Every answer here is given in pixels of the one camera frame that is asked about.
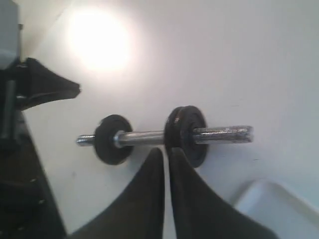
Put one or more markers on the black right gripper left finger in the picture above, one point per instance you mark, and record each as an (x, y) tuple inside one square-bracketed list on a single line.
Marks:
[(138, 212)]

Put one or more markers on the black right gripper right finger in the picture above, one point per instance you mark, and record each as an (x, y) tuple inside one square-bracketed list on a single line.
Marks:
[(199, 213)]

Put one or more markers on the white plastic tray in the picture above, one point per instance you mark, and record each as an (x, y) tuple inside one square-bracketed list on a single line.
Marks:
[(279, 208)]

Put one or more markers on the chrome dumbbell bar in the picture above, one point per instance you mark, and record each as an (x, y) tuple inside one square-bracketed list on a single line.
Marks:
[(214, 135)]

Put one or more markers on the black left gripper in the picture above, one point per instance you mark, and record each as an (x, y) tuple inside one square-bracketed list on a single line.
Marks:
[(27, 206)]

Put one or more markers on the black far-end weight plate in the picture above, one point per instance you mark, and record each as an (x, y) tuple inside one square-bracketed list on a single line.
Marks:
[(104, 143)]

